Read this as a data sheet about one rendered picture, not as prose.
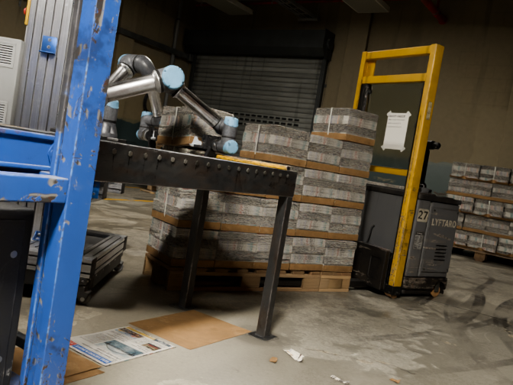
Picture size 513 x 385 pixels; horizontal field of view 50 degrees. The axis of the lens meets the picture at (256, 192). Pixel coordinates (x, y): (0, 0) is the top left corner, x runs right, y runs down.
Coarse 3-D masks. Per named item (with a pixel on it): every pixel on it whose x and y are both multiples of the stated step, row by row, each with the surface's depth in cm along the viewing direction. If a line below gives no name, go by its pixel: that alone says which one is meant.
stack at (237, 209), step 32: (256, 160) 345; (160, 192) 338; (192, 192) 317; (224, 192) 337; (320, 192) 370; (160, 224) 334; (256, 224) 345; (288, 224) 359; (320, 224) 373; (224, 256) 335; (256, 256) 349; (288, 256) 363; (320, 256) 378; (224, 288) 338; (256, 288) 351; (288, 288) 366
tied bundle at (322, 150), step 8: (312, 136) 359; (320, 136) 363; (312, 144) 361; (320, 144) 365; (328, 144) 368; (336, 144) 372; (312, 152) 361; (320, 152) 366; (328, 152) 370; (336, 152) 373; (312, 160) 363; (320, 160) 366; (328, 160) 370; (336, 160) 374; (312, 168) 363
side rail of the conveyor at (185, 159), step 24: (120, 144) 167; (96, 168) 161; (120, 168) 168; (144, 168) 177; (168, 168) 186; (192, 168) 196; (216, 168) 207; (240, 168) 220; (264, 168) 235; (264, 192) 238; (288, 192) 255
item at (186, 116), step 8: (184, 112) 316; (192, 112) 309; (216, 112) 318; (224, 112) 322; (184, 120) 315; (192, 120) 309; (200, 120) 313; (184, 128) 313; (192, 128) 309; (200, 128) 312; (208, 128) 316; (176, 136) 320; (184, 136) 313; (192, 136) 309; (200, 136) 312; (176, 144) 319; (184, 144) 314
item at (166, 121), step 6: (168, 108) 332; (174, 108) 326; (168, 114) 331; (174, 114) 325; (162, 120) 336; (168, 120) 330; (162, 126) 334; (168, 126) 328; (162, 132) 333; (168, 132) 327; (168, 144) 330
